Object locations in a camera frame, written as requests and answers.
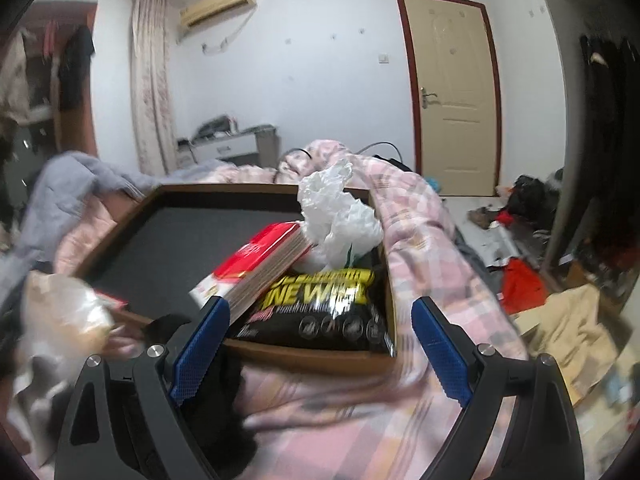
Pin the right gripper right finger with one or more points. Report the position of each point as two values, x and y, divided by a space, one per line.
542 440

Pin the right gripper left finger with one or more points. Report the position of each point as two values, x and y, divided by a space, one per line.
123 420

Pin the translucent beige plastic bag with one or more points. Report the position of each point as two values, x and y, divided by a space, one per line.
52 324

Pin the red white tissue pack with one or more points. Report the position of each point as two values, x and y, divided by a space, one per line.
246 274

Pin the black yellow wet wipes pack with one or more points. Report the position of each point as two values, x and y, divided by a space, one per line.
339 310

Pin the beige towel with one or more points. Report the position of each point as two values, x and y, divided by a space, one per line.
567 328

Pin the small red box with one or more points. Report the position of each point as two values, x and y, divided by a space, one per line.
111 302

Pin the red bag on floor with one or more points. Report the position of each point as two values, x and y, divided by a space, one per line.
522 288

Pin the grey pink comforter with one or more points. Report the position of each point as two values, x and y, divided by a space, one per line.
58 202

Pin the black bag on floor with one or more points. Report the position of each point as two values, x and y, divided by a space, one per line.
534 201

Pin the white crumpled plastic bag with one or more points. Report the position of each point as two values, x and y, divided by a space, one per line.
340 227

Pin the white grey desk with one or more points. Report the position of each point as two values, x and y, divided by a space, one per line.
257 146

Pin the black hanging jacket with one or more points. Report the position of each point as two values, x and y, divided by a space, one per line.
75 67

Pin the dark hanging clothes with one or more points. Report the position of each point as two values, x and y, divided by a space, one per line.
612 97

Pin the floral pink curtain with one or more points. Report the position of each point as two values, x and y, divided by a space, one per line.
149 87

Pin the cream wooden door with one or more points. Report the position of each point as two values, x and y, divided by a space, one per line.
455 94

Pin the beige wall air conditioner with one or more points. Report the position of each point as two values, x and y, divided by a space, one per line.
203 10

